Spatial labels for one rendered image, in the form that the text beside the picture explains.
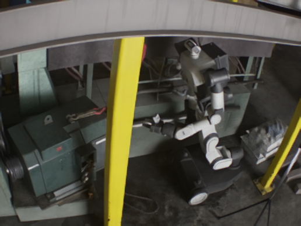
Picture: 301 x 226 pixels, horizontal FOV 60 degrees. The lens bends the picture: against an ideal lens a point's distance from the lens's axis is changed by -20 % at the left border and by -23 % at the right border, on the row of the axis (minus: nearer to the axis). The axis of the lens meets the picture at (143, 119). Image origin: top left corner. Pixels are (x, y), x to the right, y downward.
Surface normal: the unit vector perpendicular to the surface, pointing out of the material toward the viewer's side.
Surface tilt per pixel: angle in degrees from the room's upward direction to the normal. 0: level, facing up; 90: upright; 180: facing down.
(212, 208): 0
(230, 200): 0
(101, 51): 90
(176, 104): 90
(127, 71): 90
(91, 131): 45
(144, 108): 90
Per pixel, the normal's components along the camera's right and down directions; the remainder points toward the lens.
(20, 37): 0.37, 0.62
